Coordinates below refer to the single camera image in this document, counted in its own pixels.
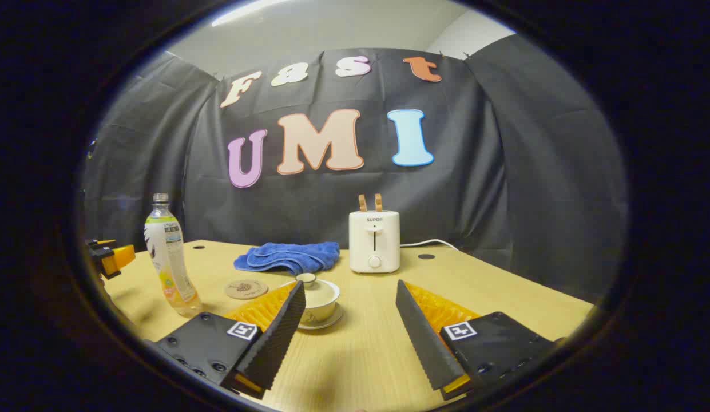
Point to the white toaster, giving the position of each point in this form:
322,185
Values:
375,240

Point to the cream teacup lid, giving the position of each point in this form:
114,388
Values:
316,293

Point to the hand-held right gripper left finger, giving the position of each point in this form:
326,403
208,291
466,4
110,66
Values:
277,337

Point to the blue folded towel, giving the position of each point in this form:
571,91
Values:
289,256

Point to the black backdrop cloth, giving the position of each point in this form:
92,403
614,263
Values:
492,189

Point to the round brown coaster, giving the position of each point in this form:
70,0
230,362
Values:
246,289

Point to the clear water bottle white label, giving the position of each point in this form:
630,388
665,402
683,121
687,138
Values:
170,257

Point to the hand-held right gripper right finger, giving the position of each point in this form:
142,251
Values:
423,337

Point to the cream ceramic saucer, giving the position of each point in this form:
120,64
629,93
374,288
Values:
332,322

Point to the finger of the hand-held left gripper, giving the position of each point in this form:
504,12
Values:
119,258

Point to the cream ceramic teacup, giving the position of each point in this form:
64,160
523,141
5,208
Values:
327,306

